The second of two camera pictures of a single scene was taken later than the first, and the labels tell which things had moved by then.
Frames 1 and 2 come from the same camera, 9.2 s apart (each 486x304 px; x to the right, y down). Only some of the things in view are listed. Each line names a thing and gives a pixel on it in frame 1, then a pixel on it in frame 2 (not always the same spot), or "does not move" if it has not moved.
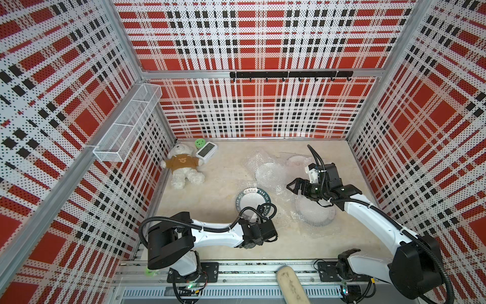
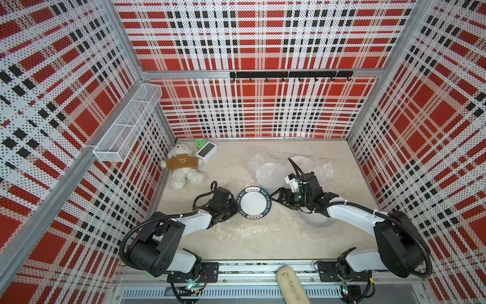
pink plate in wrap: x=297 y=164 does not move
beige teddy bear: x=183 y=165 does not move
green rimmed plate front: x=256 y=198 does not move
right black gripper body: x=312 y=191 -> x=294 y=200
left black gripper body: x=259 y=244 -> x=229 y=209
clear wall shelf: x=114 y=145 does not move
